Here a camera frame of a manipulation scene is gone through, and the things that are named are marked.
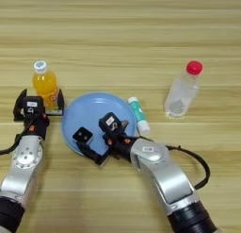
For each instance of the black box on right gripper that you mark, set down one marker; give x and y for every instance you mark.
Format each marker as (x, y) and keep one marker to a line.
(110, 122)

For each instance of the green white glue stick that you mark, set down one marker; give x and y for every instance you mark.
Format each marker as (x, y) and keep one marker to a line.
(139, 115)

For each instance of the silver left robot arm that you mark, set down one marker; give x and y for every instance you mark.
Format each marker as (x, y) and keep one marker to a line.
(22, 167)

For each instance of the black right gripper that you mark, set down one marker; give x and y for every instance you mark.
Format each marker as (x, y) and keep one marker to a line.
(120, 145)

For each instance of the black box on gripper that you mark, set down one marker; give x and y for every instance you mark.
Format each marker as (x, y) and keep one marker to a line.
(33, 105)
(110, 122)

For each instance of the blue round plate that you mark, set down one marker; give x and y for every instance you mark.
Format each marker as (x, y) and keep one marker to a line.
(91, 114)

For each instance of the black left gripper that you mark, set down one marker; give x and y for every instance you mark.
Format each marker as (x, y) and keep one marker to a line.
(36, 126)

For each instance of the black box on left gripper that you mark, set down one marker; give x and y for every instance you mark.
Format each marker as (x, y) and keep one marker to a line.
(33, 105)

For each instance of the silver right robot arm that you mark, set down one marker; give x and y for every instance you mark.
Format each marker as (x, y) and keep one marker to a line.
(169, 177)

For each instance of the clear bottle red cap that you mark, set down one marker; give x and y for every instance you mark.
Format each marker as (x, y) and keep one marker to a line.
(183, 92)

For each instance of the small black silver cube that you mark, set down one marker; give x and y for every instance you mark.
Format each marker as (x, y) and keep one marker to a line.
(82, 135)

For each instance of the orange juice bottle white cap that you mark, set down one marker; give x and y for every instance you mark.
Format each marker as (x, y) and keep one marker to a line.
(45, 86)

